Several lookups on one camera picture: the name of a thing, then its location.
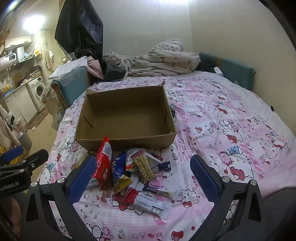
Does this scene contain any hanging beige towel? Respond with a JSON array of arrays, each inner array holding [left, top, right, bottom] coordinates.
[[44, 49, 55, 71]]

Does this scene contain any beige wafer biscuit packet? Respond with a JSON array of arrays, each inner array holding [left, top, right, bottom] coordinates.
[[130, 149, 157, 183]]

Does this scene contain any yellow black snack packet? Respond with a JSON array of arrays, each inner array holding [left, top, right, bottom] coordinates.
[[112, 175, 133, 194]]

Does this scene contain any crumpled beige duvet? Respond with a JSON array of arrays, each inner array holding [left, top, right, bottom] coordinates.
[[104, 39, 201, 77]]

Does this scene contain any white wall cabinet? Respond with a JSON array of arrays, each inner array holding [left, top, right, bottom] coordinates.
[[4, 35, 33, 49]]

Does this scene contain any white water heater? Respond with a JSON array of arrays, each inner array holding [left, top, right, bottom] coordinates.
[[0, 52, 17, 68]]

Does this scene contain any red white long snack packet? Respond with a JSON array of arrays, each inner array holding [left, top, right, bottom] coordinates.
[[120, 187, 173, 220]]

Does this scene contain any white kitchen base cabinet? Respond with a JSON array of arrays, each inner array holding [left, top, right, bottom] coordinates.
[[3, 88, 38, 124]]

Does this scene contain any hanging beige garment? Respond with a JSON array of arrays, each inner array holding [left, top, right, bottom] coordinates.
[[0, 104, 22, 151]]

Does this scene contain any dark blue white snack packet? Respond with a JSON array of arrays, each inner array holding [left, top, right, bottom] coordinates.
[[150, 161, 172, 173]]

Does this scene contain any white washing machine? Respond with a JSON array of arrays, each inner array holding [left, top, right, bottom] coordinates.
[[28, 75, 47, 112]]

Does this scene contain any pink cloth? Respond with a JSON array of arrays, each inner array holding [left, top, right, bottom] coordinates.
[[87, 56, 105, 80]]

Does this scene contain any teal headboard cushion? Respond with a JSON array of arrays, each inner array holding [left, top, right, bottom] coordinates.
[[198, 51, 256, 90]]

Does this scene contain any brown cardboard box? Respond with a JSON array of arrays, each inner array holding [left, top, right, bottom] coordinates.
[[74, 81, 177, 152]]

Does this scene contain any grey waste bin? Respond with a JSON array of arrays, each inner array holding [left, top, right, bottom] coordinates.
[[17, 132, 32, 151]]

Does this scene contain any dark clothes pile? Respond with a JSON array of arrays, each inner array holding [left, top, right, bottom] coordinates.
[[196, 61, 218, 74]]

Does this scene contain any orange-red clear snack packet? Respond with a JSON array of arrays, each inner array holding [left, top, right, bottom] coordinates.
[[99, 183, 116, 202]]

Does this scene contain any black hanging garment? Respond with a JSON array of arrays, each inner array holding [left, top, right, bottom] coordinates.
[[54, 0, 104, 59]]

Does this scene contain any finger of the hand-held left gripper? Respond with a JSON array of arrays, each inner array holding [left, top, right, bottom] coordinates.
[[0, 146, 24, 165], [0, 149, 49, 176]]

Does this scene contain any white red-striped snack packet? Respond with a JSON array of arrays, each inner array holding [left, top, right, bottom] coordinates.
[[125, 147, 164, 172]]

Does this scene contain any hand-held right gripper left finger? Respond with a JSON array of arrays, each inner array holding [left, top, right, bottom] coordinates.
[[20, 155, 97, 241]]

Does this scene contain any white sheet on cushion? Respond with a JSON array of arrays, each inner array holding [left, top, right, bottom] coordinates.
[[48, 56, 89, 80]]

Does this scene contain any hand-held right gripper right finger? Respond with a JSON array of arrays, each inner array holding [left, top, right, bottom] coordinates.
[[190, 154, 264, 241]]

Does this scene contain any small white snack packet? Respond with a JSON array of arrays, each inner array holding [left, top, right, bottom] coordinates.
[[85, 178, 102, 190]]

